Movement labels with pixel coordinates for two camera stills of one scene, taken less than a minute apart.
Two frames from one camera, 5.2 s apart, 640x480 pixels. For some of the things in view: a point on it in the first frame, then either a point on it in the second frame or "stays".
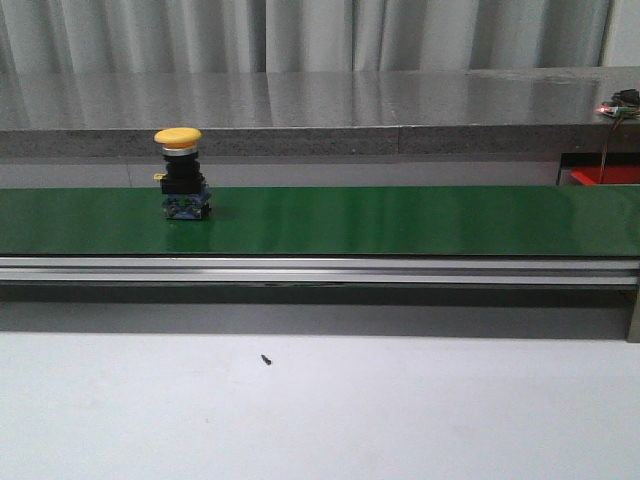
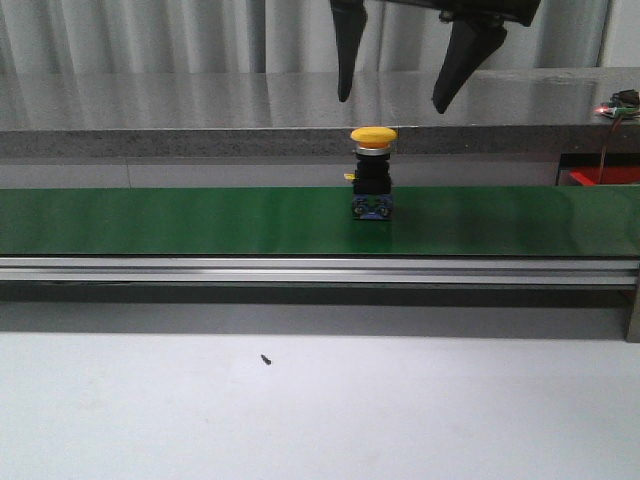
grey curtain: x=229 y=35 stays
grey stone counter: x=475 y=111 stays
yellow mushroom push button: x=185 y=192 -> x=372 y=177
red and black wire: x=609 y=135 stays
